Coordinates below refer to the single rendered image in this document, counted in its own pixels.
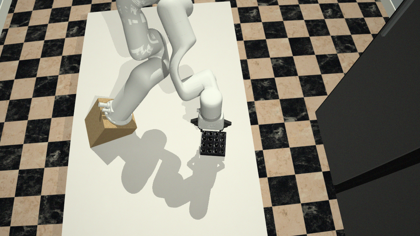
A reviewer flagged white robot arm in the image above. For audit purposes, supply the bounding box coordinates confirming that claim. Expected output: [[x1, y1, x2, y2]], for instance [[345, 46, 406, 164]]
[[98, 0, 222, 126]]

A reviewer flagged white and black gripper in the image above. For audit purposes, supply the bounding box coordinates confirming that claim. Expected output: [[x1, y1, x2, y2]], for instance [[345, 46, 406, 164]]
[[191, 110, 232, 133]]

